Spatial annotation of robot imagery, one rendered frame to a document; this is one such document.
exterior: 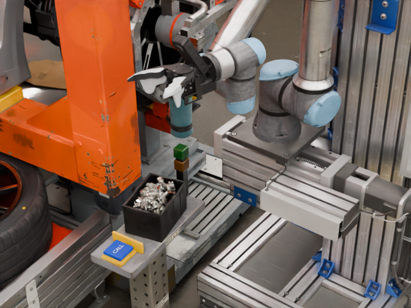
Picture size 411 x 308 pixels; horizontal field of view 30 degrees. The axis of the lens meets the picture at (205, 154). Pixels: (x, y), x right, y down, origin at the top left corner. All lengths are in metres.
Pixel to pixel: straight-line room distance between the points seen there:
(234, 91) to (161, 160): 1.38
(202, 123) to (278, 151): 1.69
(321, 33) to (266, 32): 2.83
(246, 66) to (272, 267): 1.06
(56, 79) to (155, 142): 1.27
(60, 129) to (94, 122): 0.21
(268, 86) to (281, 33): 2.64
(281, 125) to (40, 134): 0.87
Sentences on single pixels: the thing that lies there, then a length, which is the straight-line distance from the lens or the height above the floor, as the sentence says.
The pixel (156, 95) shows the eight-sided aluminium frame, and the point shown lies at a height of 0.65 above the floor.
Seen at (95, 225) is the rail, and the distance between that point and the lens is 2.74.
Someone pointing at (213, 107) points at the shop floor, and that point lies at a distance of 4.09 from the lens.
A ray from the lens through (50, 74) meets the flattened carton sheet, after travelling 4.51.
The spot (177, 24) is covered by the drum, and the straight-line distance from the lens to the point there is 2.88.
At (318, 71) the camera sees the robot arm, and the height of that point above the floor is 1.10.
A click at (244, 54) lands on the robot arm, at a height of 1.24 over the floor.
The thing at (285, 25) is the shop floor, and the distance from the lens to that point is 5.00.
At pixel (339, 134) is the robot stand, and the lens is 2.44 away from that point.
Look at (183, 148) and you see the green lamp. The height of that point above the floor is 0.66.
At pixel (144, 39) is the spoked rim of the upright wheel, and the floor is 0.82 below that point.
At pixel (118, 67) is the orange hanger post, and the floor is 0.98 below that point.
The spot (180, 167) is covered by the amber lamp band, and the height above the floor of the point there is 0.59.
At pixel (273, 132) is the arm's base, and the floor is 0.85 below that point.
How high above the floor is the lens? 2.11
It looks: 35 degrees down
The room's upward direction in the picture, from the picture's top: 1 degrees counter-clockwise
